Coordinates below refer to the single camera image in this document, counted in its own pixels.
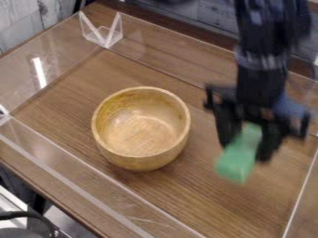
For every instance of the green rectangular block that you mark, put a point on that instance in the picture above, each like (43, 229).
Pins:
(237, 162)

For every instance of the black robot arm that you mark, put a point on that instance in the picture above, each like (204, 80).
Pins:
(272, 26)

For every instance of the brown wooden bowl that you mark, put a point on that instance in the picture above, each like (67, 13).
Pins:
(141, 126)

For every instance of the black metal table frame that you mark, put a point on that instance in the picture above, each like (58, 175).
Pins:
(22, 211)

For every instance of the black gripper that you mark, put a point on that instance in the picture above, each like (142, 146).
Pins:
(258, 100)

